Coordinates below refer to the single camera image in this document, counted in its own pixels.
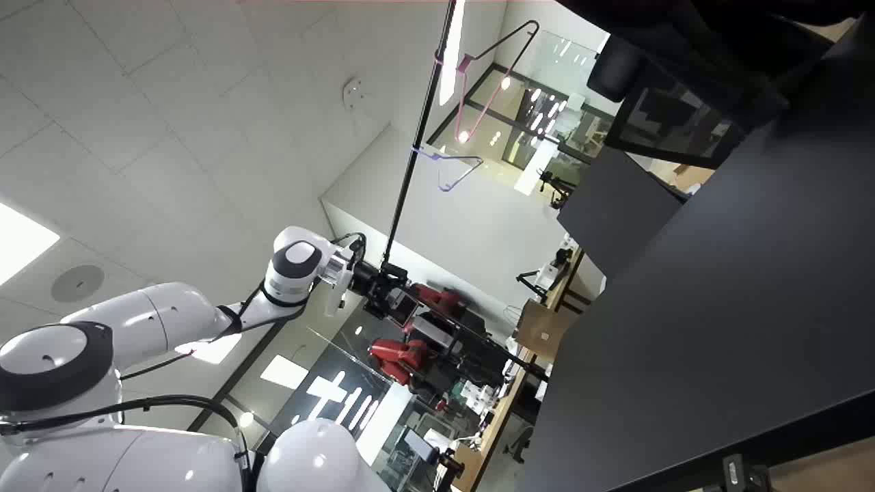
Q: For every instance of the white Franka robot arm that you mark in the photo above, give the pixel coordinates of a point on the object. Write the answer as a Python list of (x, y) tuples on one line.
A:
[(155, 314)]

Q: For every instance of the black clothes rack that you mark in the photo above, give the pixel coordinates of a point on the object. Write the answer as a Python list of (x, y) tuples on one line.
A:
[(419, 127)]

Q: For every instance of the long wooden desk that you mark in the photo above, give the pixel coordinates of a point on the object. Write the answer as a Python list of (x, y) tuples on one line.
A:
[(475, 459)]

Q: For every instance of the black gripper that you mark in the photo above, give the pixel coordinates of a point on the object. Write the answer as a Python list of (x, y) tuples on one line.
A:
[(388, 290)]

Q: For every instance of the long bright light strip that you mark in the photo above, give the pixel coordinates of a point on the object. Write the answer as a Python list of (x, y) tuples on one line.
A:
[(452, 54)]

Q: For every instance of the red equipment piece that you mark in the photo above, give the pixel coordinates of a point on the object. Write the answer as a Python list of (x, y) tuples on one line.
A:
[(438, 296), (400, 358)]

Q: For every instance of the black framed glass panel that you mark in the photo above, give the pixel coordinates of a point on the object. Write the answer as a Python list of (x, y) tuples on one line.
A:
[(675, 127)]

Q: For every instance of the black rounded object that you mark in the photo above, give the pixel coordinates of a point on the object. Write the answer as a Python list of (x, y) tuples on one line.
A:
[(617, 69)]

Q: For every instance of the round grey ceiling speaker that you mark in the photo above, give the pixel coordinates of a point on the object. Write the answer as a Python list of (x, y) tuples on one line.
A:
[(77, 283)]

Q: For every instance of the black flat board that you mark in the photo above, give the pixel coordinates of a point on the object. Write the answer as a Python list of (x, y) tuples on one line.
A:
[(620, 208)]

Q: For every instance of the small black clamp device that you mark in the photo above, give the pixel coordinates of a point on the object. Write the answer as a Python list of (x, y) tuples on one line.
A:
[(736, 471)]

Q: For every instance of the small white wall device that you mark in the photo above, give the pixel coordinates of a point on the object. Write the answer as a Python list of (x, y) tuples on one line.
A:
[(355, 90)]

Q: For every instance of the black hanging garment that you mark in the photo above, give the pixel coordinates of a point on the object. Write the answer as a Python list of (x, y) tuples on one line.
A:
[(728, 35)]

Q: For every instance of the brown cardboard box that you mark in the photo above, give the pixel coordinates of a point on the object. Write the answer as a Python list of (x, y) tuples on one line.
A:
[(544, 329)]

